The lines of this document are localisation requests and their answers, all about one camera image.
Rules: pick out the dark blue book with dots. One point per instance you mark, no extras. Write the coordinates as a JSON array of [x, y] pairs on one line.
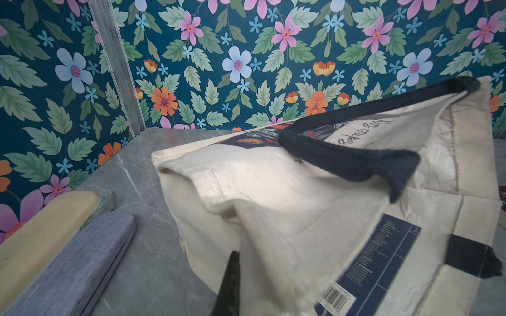
[[362, 288]]

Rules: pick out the purple fabric glasses case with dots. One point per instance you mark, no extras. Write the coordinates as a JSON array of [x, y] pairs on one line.
[[74, 281]]

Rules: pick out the cream canvas tote bag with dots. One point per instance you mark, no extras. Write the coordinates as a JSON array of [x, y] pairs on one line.
[[299, 200]]

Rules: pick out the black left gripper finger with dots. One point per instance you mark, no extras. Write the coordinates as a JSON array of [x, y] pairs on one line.
[[228, 298]]

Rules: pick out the beige glasses case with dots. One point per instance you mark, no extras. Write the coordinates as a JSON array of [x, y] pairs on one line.
[[30, 241]]

